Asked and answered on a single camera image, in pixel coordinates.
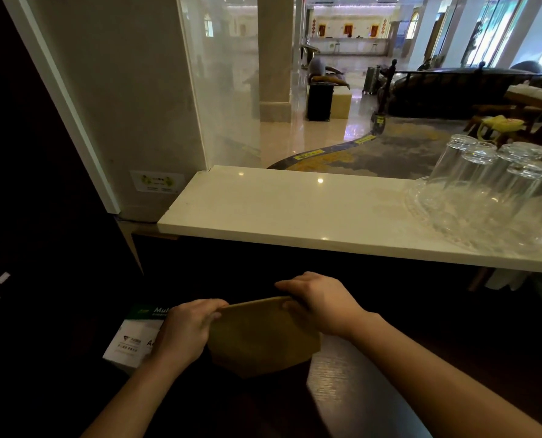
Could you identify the person's left fingers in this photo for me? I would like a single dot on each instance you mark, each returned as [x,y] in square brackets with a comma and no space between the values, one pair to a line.
[209,307]

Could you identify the tan cloth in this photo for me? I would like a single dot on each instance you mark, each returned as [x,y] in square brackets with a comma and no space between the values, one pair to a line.
[264,337]

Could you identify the beige stone pillar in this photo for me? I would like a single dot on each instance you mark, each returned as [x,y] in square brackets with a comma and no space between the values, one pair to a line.
[275,59]

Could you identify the wooden table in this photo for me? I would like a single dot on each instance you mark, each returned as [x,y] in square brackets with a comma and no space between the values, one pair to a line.
[535,102]

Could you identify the person's left forearm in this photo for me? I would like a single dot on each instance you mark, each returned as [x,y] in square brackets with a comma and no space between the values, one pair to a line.
[131,399]

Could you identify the black suitcase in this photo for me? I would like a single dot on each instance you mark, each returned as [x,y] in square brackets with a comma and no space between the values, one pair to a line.
[320,102]

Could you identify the person's right forearm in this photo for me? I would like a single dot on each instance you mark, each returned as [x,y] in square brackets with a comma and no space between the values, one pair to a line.
[428,387]

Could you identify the white reception counter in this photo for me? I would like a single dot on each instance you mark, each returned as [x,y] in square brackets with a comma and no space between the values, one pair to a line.
[348,46]

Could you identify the person's right fingers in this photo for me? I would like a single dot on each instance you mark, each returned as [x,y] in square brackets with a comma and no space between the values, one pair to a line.
[298,285]

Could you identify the person's right hand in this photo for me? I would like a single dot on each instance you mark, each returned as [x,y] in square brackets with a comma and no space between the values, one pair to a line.
[328,303]

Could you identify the silver suitcase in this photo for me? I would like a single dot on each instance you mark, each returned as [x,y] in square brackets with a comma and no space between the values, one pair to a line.
[371,81]

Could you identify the small white label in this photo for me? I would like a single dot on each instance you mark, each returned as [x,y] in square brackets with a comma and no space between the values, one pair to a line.
[3,278]

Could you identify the clear glass partition pane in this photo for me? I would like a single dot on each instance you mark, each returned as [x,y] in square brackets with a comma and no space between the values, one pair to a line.
[225,86]

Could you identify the patterned grey and yellow carpet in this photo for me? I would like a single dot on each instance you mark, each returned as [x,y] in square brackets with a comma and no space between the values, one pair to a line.
[389,150]

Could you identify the person's left hand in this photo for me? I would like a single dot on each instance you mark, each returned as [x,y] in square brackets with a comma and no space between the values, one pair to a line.
[184,330]

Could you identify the beige stone bench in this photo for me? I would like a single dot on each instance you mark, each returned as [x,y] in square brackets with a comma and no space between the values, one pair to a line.
[341,103]

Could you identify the white and green paper box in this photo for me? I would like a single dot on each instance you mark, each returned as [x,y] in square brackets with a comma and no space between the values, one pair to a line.
[131,339]

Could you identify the dark sofa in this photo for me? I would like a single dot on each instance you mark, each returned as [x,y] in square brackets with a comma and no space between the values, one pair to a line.
[453,93]

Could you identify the white wall sticker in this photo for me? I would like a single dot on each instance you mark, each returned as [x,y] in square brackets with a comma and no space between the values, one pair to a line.
[157,182]

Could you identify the white door frame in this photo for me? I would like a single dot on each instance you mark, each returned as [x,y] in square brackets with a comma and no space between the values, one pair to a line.
[58,100]

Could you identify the yellow bag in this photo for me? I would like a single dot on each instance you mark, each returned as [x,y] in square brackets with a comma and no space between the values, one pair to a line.
[501,125]

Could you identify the clear glass tray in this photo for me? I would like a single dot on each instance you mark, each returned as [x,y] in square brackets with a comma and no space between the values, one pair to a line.
[481,223]

